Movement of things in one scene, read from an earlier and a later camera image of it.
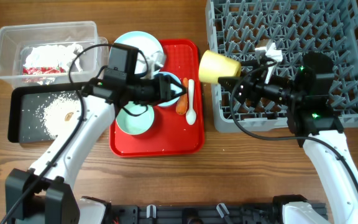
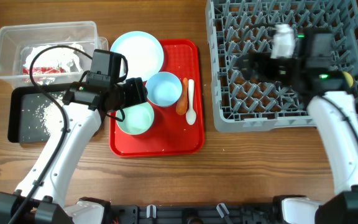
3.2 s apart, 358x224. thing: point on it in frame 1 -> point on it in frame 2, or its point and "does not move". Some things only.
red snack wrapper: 43,70 does not move
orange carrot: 182,101 does not move
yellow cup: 213,65 -> 349,78
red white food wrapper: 62,56 does not move
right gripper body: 253,88 -> 260,65
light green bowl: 132,124 does not move
